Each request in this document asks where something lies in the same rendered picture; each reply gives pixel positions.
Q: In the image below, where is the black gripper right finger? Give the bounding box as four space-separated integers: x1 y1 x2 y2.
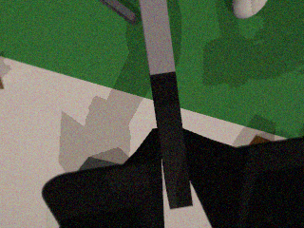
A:
183 129 304 228

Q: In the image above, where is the green mat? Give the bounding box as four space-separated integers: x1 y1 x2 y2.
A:
0 0 304 139

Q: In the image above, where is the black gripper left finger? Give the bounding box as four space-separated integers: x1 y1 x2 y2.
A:
42 128 164 228

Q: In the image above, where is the white golf ball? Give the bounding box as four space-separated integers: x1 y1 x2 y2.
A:
232 0 267 19

